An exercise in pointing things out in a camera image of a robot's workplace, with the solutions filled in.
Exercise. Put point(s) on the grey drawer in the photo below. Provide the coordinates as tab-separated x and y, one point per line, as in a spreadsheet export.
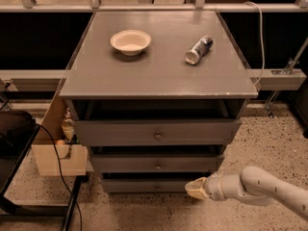
150	183
167	158
154	122

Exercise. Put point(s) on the white paper bowl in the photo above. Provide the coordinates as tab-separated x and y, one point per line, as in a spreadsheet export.
130	42

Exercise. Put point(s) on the cardboard box with items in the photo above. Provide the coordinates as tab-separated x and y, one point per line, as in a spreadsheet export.
54	155

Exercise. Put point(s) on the black cart with bag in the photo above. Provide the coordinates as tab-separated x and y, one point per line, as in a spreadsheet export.
18	129

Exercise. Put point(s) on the grey bottom drawer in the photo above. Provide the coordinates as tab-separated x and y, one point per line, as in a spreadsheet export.
150	183

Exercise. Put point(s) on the grey top drawer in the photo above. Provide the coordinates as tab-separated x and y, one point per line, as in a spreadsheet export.
154	122

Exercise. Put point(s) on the grey wooden drawer cabinet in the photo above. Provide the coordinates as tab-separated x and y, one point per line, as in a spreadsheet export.
159	72

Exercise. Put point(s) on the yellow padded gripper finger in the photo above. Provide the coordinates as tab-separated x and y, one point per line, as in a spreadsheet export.
196	188

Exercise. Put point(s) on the aluminium frame rail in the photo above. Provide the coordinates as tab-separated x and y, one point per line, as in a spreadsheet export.
31	80

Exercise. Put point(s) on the silver blue drink can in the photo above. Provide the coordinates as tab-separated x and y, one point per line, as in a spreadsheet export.
200	49

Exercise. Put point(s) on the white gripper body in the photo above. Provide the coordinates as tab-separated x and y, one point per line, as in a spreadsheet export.
214	187

